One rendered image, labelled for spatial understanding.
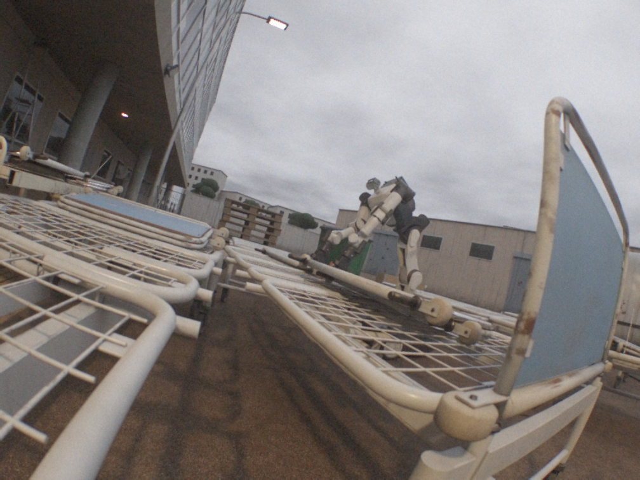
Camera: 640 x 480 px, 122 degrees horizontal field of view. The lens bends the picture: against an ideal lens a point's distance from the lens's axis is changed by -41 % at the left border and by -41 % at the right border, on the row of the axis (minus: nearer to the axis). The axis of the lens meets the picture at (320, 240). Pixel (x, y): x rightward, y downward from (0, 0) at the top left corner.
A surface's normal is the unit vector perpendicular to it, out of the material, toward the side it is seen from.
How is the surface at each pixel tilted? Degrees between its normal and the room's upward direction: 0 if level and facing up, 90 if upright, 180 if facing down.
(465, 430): 90
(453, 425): 90
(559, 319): 90
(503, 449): 90
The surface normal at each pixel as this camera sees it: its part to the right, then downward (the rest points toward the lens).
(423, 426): -0.88, -0.26
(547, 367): 0.40, 0.07
